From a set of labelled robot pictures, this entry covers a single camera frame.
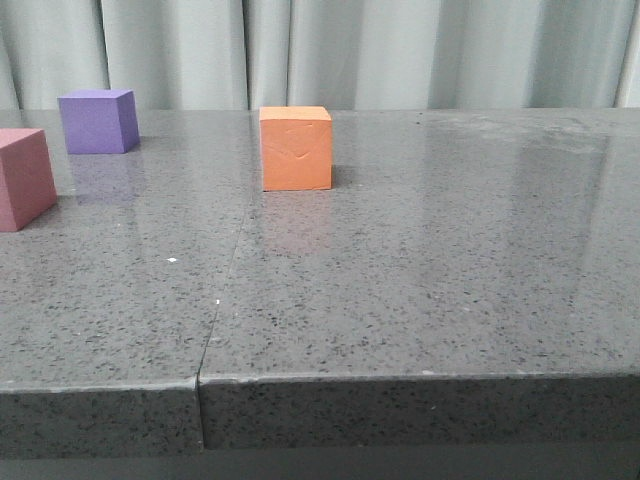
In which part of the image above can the grey pleated curtain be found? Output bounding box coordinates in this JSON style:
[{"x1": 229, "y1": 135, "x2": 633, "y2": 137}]
[{"x1": 1, "y1": 1, "x2": 639, "y2": 110}]

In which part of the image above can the orange foam cube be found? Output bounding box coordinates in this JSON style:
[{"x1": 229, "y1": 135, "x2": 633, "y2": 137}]
[{"x1": 259, "y1": 106, "x2": 333, "y2": 191}]

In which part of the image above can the purple foam cube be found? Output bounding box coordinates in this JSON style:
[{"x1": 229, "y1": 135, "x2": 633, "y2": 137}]
[{"x1": 58, "y1": 89, "x2": 140, "y2": 154}]

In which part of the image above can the pink foam cube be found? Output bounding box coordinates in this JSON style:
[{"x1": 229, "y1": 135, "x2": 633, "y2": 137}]
[{"x1": 1, "y1": 128, "x2": 57, "y2": 232}]

